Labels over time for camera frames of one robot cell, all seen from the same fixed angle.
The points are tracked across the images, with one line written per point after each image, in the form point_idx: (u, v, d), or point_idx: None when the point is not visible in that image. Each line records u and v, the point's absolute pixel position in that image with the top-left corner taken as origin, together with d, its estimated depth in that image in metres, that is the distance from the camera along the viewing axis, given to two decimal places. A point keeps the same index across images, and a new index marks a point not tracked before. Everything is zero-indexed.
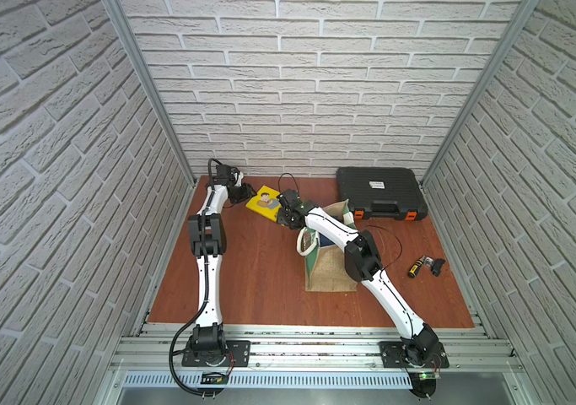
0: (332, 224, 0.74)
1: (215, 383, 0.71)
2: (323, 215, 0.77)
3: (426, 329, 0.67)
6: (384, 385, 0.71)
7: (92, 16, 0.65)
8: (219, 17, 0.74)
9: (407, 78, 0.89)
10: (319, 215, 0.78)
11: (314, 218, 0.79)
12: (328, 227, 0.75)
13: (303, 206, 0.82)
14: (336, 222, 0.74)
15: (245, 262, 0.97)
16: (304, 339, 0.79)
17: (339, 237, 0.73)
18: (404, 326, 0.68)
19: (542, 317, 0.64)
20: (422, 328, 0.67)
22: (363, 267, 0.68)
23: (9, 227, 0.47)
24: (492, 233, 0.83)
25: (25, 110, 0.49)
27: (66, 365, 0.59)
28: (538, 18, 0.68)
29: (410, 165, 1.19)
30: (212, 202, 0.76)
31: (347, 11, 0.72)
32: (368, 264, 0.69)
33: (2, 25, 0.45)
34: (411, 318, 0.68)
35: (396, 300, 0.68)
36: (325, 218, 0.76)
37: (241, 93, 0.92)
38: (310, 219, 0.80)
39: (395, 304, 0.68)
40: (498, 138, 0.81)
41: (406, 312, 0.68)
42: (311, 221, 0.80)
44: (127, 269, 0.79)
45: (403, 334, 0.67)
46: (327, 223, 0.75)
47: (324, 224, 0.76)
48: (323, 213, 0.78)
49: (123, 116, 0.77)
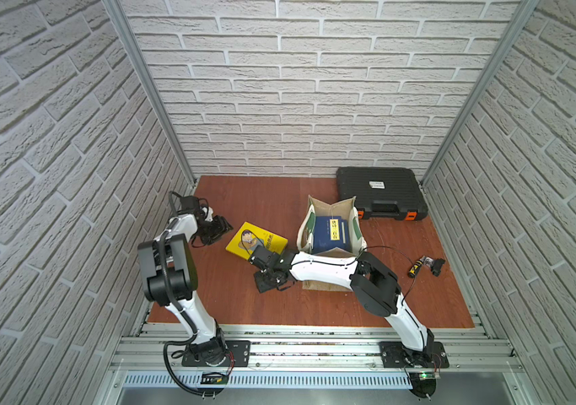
0: (325, 265, 0.59)
1: (216, 383, 0.71)
2: (310, 257, 0.63)
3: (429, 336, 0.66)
6: (384, 385, 0.71)
7: (92, 16, 0.65)
8: (219, 17, 0.74)
9: (407, 78, 0.89)
10: (305, 260, 0.63)
11: (303, 266, 0.63)
12: (321, 269, 0.60)
13: (282, 261, 0.67)
14: (325, 260, 0.60)
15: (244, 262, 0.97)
16: (304, 339, 0.79)
17: (340, 275, 0.57)
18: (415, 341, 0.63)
19: (542, 317, 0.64)
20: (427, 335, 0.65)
22: (382, 298, 0.52)
23: (9, 227, 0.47)
24: (492, 233, 0.83)
25: (25, 110, 0.49)
27: (66, 365, 0.59)
28: (538, 18, 0.68)
29: (410, 165, 1.19)
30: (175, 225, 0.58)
31: (347, 11, 0.72)
32: (389, 291, 0.54)
33: (2, 24, 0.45)
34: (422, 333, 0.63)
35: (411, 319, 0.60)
36: (314, 260, 0.62)
37: (241, 92, 0.92)
38: (299, 269, 0.64)
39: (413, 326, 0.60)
40: (498, 138, 0.81)
41: (420, 331, 0.62)
42: (302, 269, 0.63)
44: (127, 269, 0.79)
45: (412, 346, 0.65)
46: (317, 265, 0.61)
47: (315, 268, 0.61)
48: (308, 256, 0.64)
49: (123, 116, 0.77)
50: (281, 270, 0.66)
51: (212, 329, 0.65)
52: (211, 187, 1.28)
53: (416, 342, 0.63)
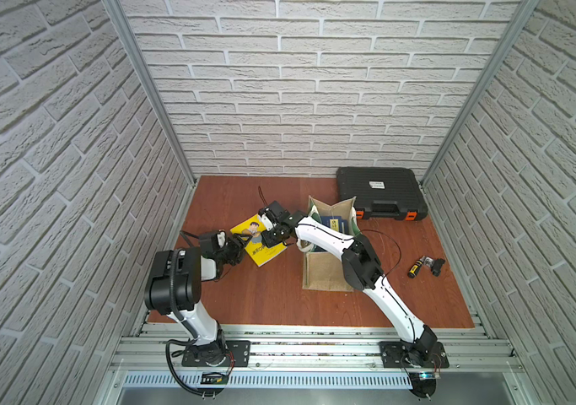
0: (325, 234, 0.69)
1: (216, 383, 0.71)
2: (314, 224, 0.73)
3: (426, 330, 0.67)
6: (384, 385, 0.71)
7: (92, 16, 0.65)
8: (219, 17, 0.74)
9: (407, 78, 0.89)
10: (309, 224, 0.73)
11: (306, 228, 0.73)
12: (321, 236, 0.69)
13: (291, 218, 0.77)
14: (330, 229, 0.70)
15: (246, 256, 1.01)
16: (304, 339, 0.79)
17: (334, 245, 0.67)
18: (406, 332, 0.67)
19: (543, 317, 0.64)
20: (423, 330, 0.67)
22: (364, 274, 0.63)
23: (9, 227, 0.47)
24: (492, 233, 0.83)
25: (25, 110, 0.49)
27: (66, 365, 0.59)
28: (538, 18, 0.68)
29: (410, 165, 1.19)
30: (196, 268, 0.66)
31: (347, 11, 0.72)
32: (368, 271, 0.65)
33: (2, 24, 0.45)
34: (412, 322, 0.66)
35: (398, 306, 0.66)
36: (318, 226, 0.72)
37: (241, 92, 0.92)
38: (302, 231, 0.74)
39: (399, 311, 0.66)
40: (498, 138, 0.81)
41: (407, 317, 0.66)
42: (303, 232, 0.74)
44: (127, 269, 0.79)
45: (405, 338, 0.68)
46: (320, 231, 0.70)
47: (316, 234, 0.71)
48: (314, 222, 0.73)
49: (123, 116, 0.77)
50: (288, 225, 0.76)
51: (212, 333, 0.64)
52: (212, 186, 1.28)
53: (407, 332, 0.66)
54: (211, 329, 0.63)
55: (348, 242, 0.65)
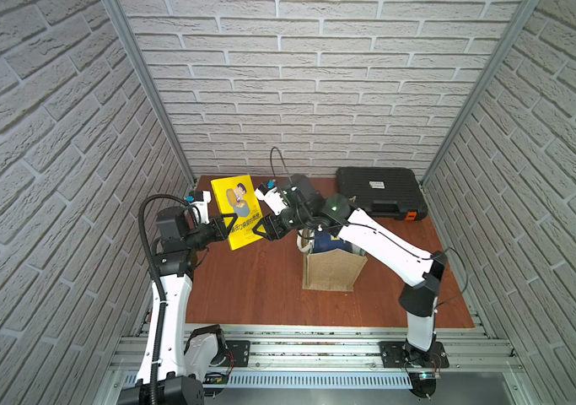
0: (392, 243, 0.48)
1: (216, 383, 0.71)
2: (373, 225, 0.50)
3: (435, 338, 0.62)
6: (384, 385, 0.71)
7: (92, 16, 0.65)
8: (219, 17, 0.74)
9: (407, 78, 0.89)
10: (368, 225, 0.49)
11: (361, 232, 0.50)
12: (384, 247, 0.49)
13: (333, 208, 0.50)
14: (395, 237, 0.49)
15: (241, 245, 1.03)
16: (304, 339, 0.79)
17: (406, 266, 0.48)
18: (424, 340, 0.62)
19: (542, 317, 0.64)
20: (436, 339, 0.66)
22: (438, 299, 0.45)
23: (9, 227, 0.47)
24: (492, 233, 0.83)
25: (25, 110, 0.49)
27: (66, 365, 0.59)
28: (538, 18, 0.68)
29: (410, 165, 1.19)
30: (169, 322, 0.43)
31: (347, 11, 0.72)
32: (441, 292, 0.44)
33: (2, 24, 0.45)
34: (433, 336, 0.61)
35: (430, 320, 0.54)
36: (380, 231, 0.49)
37: (241, 92, 0.92)
38: (353, 234, 0.51)
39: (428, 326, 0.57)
40: (498, 138, 0.81)
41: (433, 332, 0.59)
42: (353, 235, 0.52)
44: (127, 269, 0.79)
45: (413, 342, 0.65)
46: (384, 239, 0.48)
47: (375, 242, 0.49)
48: (374, 223, 0.50)
49: (123, 116, 0.77)
50: (326, 217, 0.51)
51: (216, 347, 0.64)
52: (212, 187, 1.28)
53: (425, 342, 0.62)
54: (212, 340, 0.63)
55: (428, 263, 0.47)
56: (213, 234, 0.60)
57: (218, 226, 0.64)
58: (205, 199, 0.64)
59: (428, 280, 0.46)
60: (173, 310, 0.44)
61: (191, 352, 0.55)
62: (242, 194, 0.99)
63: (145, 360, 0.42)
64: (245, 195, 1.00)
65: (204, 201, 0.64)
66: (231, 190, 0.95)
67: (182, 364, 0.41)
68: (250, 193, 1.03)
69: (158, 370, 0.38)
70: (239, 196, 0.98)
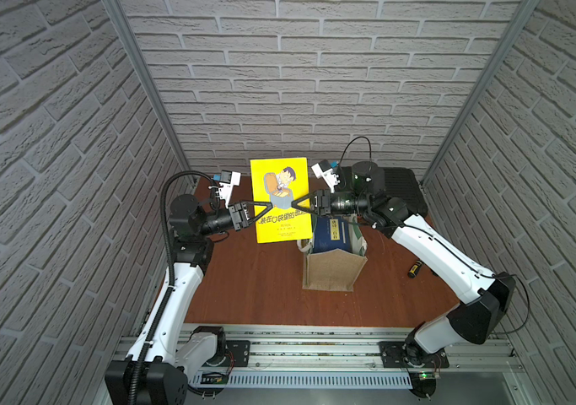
0: (449, 253, 0.47)
1: (216, 383, 0.71)
2: (429, 234, 0.49)
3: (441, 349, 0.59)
6: (384, 385, 0.71)
7: (92, 16, 0.65)
8: (219, 17, 0.74)
9: (407, 78, 0.89)
10: (423, 231, 0.49)
11: (416, 235, 0.49)
12: (440, 254, 0.47)
13: (392, 210, 0.52)
14: (454, 248, 0.47)
15: (243, 245, 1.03)
16: (304, 339, 0.79)
17: (460, 276, 0.45)
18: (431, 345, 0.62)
19: (542, 317, 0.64)
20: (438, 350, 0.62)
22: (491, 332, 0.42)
23: (9, 227, 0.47)
24: (492, 233, 0.83)
25: (25, 110, 0.49)
27: (66, 365, 0.59)
28: (538, 18, 0.68)
29: (410, 165, 1.19)
30: (169, 309, 0.44)
31: (347, 11, 0.72)
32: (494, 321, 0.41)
33: (2, 25, 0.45)
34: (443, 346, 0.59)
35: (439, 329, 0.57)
36: (435, 239, 0.48)
37: (241, 92, 0.92)
38: (409, 237, 0.51)
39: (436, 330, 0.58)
40: (498, 138, 0.81)
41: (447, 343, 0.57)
42: (410, 239, 0.51)
44: (127, 269, 0.79)
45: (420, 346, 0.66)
46: (439, 245, 0.48)
47: (431, 249, 0.48)
48: (429, 229, 0.50)
49: (123, 116, 0.77)
50: (384, 216, 0.53)
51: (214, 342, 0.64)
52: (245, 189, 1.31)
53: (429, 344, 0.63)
54: (212, 345, 0.63)
55: (487, 282, 0.43)
56: (231, 222, 0.58)
57: (233, 215, 0.57)
58: (234, 181, 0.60)
59: (484, 295, 0.42)
60: (178, 295, 0.46)
61: (191, 346, 0.55)
62: (289, 180, 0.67)
63: (140, 337, 0.40)
64: (293, 182, 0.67)
65: (232, 183, 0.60)
66: (271, 173, 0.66)
67: (173, 353, 0.41)
68: (301, 180, 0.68)
69: (148, 351, 0.39)
70: (287, 182, 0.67)
